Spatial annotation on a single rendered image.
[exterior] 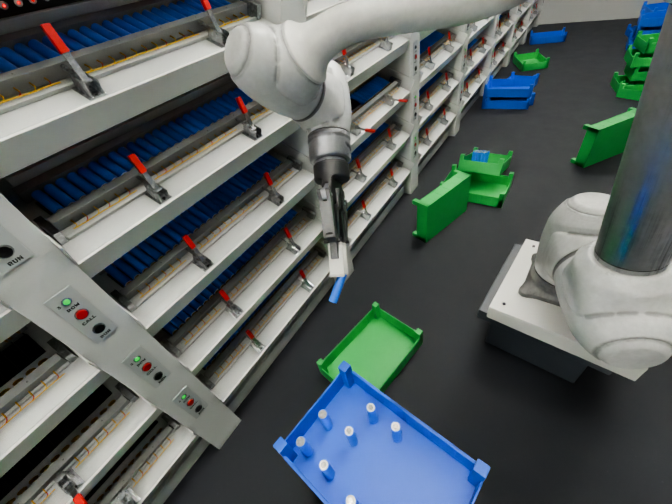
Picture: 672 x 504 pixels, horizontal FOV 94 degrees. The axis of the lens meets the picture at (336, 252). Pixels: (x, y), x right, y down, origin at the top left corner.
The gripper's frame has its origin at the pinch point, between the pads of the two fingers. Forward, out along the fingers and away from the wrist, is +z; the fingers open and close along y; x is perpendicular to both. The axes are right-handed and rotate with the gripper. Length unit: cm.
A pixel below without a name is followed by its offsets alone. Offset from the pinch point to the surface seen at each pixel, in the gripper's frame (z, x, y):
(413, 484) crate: 40.3, -11.8, -3.8
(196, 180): -18.4, 26.0, -10.0
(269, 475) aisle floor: 57, 31, 18
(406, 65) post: -80, -14, 66
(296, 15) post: -58, 6, 2
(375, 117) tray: -55, -2, 54
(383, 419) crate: 32.5, -6.1, 2.5
